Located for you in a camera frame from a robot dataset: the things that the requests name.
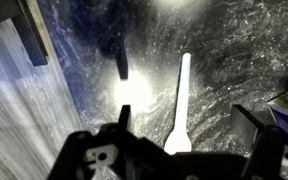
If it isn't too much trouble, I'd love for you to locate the white plastic spoon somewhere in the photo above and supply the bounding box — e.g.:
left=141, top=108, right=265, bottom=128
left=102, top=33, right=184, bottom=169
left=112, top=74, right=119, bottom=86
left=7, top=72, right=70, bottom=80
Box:
left=164, top=52, right=191, bottom=154

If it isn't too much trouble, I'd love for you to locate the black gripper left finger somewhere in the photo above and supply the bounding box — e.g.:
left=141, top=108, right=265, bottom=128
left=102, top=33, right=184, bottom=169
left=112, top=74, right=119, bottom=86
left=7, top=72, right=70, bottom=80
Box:
left=118, top=105, right=131, bottom=130

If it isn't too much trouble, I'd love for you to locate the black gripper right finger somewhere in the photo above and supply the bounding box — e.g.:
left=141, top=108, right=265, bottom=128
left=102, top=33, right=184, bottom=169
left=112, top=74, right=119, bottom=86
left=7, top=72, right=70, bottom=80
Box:
left=230, top=104, right=264, bottom=150

